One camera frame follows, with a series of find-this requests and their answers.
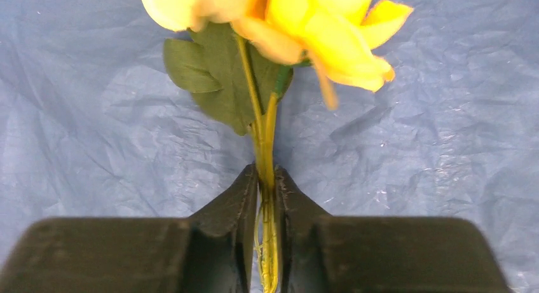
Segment dark blue wrapping paper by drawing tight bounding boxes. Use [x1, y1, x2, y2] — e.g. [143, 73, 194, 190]
[1, 0, 538, 292]

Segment yellow flower stems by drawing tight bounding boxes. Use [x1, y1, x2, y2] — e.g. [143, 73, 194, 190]
[137, 0, 414, 293]

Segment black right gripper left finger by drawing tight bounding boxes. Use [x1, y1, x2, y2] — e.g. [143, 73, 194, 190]
[1, 164, 258, 292]

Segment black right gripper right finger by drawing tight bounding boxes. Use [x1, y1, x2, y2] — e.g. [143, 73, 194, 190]
[275, 167, 510, 292]

